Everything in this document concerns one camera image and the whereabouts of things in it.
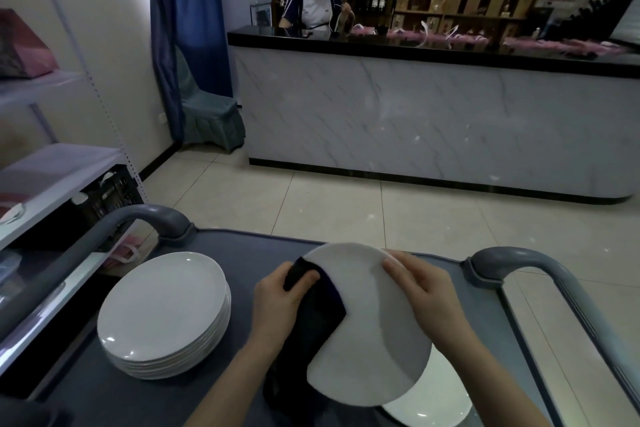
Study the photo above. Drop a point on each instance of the person's right hand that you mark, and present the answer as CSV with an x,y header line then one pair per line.
x,y
430,296

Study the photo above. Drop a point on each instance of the person's left hand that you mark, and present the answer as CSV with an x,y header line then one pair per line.
x,y
272,311

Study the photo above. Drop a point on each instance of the dark blue cleaning cloth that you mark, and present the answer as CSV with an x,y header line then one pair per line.
x,y
315,321

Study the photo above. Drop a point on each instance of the white round plate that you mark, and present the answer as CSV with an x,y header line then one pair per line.
x,y
370,356

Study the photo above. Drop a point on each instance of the stack of white plates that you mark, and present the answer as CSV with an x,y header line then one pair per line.
x,y
160,306
435,401

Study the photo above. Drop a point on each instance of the person's left forearm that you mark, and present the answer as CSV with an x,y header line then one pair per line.
x,y
230,386

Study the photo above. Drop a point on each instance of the person's right forearm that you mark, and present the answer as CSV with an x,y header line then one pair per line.
x,y
495,381

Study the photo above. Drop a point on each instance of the grey service cart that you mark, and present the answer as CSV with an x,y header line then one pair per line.
x,y
240,251

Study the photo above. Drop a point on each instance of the marble bar counter black top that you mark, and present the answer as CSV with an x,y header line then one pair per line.
x,y
425,116

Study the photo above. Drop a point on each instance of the black plastic crate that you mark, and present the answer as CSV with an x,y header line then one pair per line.
x,y
115,201

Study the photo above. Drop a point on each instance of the chair with grey-green cover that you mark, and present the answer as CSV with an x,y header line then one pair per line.
x,y
212,119

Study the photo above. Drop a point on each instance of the small white cup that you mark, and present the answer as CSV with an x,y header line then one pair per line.
x,y
80,199

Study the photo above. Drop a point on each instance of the white metal shelf rack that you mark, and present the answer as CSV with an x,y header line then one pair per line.
x,y
55,174

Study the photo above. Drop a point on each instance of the row of pink bags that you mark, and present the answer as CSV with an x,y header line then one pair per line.
x,y
450,39

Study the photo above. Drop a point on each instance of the clear container blue lid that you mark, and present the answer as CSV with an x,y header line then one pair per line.
x,y
9,266

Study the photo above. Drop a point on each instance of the white refrigerator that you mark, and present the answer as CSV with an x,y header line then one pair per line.
x,y
234,1

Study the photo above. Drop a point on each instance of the blue curtain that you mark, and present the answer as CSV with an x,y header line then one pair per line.
x,y
190,6

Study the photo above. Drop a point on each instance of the black pegged stand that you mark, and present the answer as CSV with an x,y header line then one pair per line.
x,y
600,11

